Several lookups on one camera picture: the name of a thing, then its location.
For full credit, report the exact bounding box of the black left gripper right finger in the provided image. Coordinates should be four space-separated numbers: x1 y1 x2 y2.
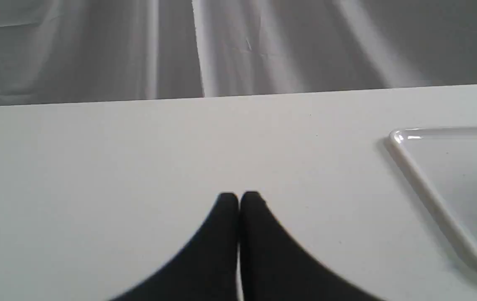
240 191 375 301

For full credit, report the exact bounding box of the white rectangular plastic tray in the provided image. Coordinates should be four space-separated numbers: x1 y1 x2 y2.
388 126 477 272

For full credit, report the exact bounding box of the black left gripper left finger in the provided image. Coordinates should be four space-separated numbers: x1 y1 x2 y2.
115 192 240 301

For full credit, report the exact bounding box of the grey fabric backdrop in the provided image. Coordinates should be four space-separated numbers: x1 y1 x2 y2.
0 0 477 105

